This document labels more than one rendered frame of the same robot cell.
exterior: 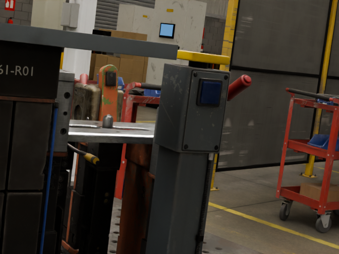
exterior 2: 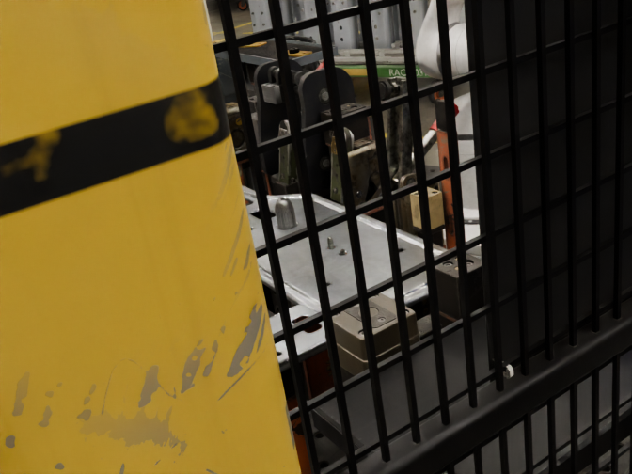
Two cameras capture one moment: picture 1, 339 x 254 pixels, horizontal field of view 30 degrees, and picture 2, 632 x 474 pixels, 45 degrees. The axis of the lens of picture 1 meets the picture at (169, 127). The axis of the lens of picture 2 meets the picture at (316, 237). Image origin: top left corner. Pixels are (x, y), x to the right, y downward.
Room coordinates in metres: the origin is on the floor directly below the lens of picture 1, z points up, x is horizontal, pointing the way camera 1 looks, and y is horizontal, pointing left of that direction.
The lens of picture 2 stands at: (0.62, 1.99, 1.49)
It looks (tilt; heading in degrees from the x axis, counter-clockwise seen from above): 25 degrees down; 272
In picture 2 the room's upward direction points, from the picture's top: 10 degrees counter-clockwise
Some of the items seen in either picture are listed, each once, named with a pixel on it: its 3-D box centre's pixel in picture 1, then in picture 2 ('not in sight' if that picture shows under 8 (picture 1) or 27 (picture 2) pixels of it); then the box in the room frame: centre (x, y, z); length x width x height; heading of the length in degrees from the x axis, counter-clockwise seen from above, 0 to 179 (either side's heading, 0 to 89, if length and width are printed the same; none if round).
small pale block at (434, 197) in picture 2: not in sight; (435, 301); (0.49, 0.96, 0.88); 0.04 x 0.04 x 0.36; 32
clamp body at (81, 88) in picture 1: (88, 168); not in sight; (1.35, 0.16, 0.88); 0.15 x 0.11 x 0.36; 32
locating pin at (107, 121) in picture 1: (107, 125); not in sight; (1.16, 0.11, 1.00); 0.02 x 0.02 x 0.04
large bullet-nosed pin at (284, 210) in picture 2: not in sight; (285, 215); (0.71, 0.85, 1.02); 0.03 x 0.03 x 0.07
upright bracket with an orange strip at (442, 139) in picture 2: not in sight; (457, 260); (0.45, 0.97, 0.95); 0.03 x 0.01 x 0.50; 122
